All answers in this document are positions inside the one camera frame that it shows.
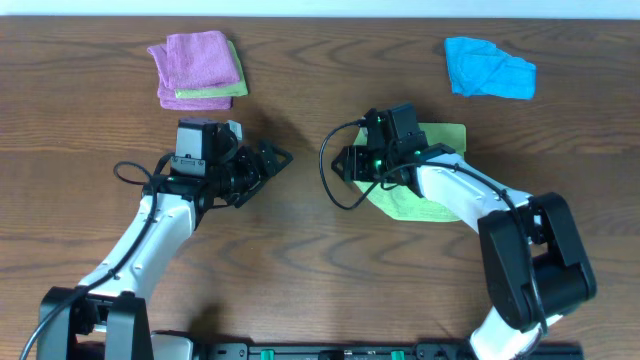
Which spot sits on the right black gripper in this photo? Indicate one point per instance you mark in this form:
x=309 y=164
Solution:
x=353 y=157

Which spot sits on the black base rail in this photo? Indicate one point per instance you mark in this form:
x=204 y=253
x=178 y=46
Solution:
x=420 y=351

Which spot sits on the folded green cloth in stack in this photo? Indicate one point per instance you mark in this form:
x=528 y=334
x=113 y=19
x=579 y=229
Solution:
x=237 y=89

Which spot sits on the blue crumpled cloth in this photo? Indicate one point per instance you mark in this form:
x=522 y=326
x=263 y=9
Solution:
x=478 y=67

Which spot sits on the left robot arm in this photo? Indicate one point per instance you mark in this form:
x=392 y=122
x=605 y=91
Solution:
x=105 y=315

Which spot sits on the folded purple cloth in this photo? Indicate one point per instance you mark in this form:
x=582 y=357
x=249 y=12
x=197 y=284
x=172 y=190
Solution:
x=167 y=97
x=200 y=60

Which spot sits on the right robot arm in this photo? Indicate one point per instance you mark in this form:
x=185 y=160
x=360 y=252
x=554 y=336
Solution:
x=536 y=268

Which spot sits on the bottom folded purple cloth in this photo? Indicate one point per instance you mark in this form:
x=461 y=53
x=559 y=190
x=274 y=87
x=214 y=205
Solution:
x=167 y=97

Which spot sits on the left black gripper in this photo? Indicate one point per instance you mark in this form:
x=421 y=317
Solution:
x=257 y=168

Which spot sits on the light green microfiber cloth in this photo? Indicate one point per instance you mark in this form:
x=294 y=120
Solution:
x=401 y=203

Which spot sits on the top folded purple cloth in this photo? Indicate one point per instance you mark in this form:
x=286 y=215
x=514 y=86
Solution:
x=200 y=60

